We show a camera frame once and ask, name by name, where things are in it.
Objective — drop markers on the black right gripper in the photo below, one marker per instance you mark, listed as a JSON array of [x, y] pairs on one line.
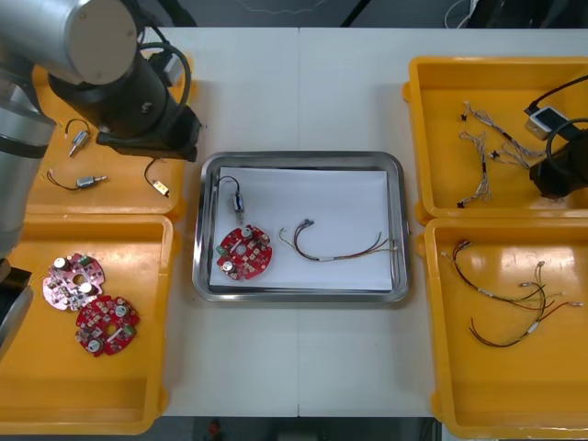
[[549, 179]]

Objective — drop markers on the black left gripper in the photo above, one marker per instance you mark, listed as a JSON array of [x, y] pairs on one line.
[[174, 138]]

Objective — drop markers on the silver-grey and black left arm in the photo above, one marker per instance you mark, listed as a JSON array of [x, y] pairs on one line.
[[41, 59]]

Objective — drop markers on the yellow-orange plastic bin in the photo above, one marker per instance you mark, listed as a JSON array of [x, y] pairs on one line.
[[441, 87], [115, 202], [496, 390], [69, 381]]

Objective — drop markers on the solenoid with blue label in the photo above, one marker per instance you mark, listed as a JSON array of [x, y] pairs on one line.
[[237, 202]]

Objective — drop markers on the steel tray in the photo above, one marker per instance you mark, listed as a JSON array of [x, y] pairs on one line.
[[298, 159]]

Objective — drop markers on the round red circuit board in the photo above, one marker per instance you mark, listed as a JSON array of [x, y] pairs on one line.
[[103, 321], [250, 264]]

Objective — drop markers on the white paper sheet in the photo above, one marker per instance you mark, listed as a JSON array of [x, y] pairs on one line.
[[321, 197]]

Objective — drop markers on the round pink-red circuit board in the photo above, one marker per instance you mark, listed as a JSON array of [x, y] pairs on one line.
[[69, 289]]

